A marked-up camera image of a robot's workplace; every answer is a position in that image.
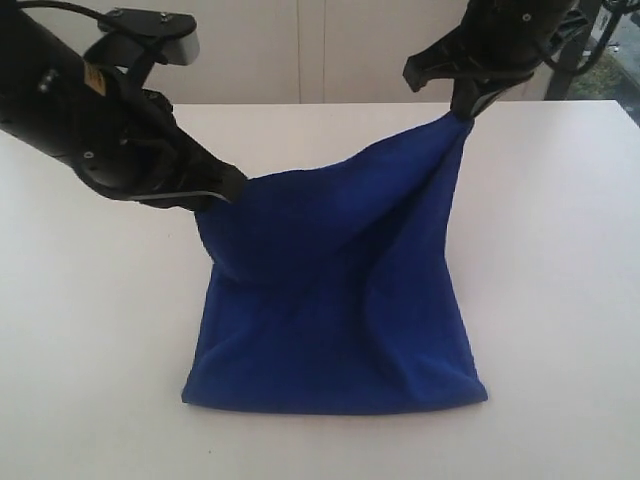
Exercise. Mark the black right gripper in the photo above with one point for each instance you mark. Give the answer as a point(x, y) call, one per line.
point(492, 51)

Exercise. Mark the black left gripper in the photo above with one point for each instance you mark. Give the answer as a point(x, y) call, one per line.
point(125, 144)

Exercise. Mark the blue towel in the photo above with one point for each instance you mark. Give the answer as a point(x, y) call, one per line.
point(330, 293)

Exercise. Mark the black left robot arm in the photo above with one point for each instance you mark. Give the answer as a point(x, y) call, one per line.
point(33, 63)

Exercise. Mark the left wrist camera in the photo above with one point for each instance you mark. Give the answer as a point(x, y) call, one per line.
point(174, 34)

